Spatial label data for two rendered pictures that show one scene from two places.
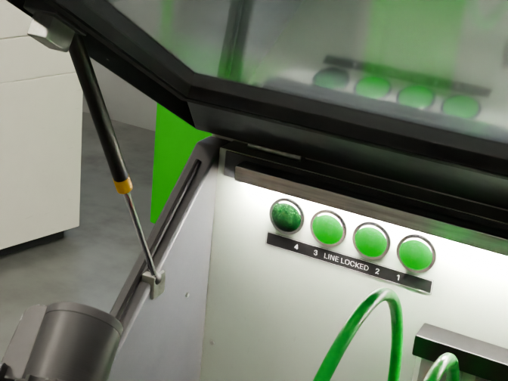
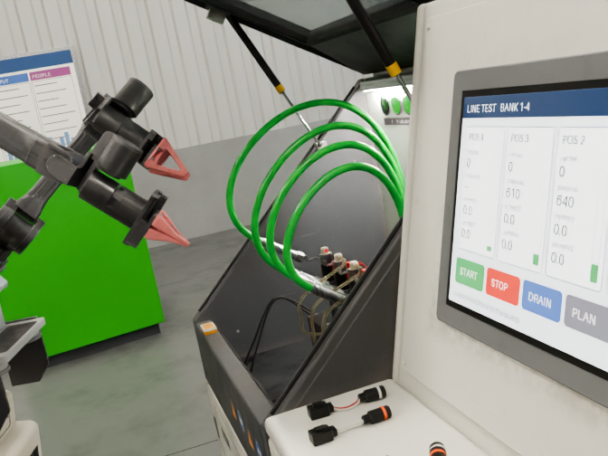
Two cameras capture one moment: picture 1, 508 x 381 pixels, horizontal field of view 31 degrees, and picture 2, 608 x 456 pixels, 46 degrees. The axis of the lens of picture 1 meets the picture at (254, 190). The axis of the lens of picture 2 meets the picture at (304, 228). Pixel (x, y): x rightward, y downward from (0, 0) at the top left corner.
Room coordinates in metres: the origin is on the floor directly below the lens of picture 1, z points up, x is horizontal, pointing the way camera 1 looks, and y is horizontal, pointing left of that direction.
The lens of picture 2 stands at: (-0.19, -1.16, 1.47)
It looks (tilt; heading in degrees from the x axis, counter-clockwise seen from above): 11 degrees down; 49
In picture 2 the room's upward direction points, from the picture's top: 10 degrees counter-clockwise
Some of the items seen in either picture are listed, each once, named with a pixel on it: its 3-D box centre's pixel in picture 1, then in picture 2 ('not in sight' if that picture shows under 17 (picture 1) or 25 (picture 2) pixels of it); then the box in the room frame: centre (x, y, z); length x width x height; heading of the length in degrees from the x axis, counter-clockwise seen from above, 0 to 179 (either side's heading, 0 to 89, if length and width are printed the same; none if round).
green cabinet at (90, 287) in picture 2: not in sight; (64, 249); (1.75, 3.51, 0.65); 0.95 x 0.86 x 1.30; 162
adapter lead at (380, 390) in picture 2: not in sight; (346, 401); (0.48, -0.42, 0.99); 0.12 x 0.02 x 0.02; 151
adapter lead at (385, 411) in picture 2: not in sight; (350, 423); (0.44, -0.48, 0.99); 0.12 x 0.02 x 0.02; 156
